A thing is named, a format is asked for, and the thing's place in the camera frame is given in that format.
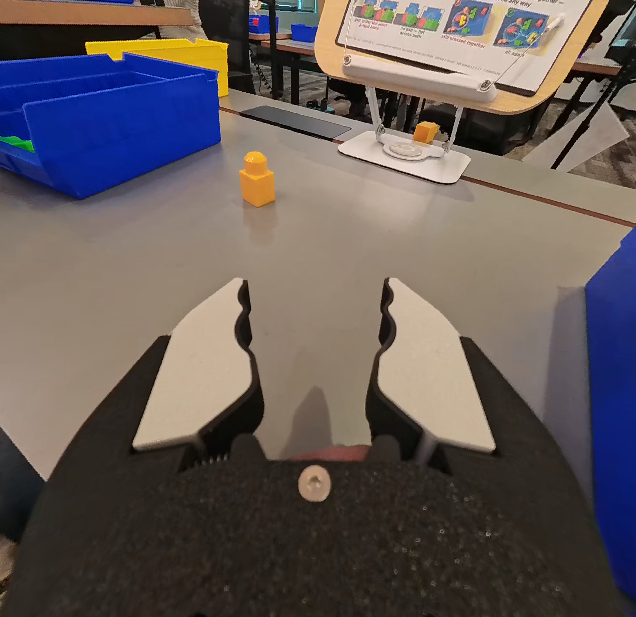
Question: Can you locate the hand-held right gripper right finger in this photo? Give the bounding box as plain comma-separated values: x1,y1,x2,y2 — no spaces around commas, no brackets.
366,277,497,455

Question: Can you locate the yellow plastic bin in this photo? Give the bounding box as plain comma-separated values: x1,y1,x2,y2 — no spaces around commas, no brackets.
86,38,230,98

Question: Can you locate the black office chair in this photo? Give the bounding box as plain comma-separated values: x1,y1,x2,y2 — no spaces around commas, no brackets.
199,0,255,96

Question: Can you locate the wooden shelf board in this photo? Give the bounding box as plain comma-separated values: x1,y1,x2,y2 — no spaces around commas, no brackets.
0,0,194,27

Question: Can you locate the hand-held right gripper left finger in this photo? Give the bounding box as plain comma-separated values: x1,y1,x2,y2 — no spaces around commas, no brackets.
132,279,265,453

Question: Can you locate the black inset table panel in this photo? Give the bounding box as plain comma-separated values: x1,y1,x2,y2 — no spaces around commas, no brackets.
241,105,352,141

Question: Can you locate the printed instruction sheet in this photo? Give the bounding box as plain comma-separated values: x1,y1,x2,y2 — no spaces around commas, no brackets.
338,0,604,95

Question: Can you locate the wooden clipboard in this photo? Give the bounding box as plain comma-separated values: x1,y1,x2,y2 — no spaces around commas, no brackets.
314,0,622,117

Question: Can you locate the yellow toy block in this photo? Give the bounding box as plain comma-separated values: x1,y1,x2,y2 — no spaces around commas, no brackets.
240,151,277,208

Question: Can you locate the black tripod stand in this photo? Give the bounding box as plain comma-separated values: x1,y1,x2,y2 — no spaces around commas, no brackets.
550,1,636,170

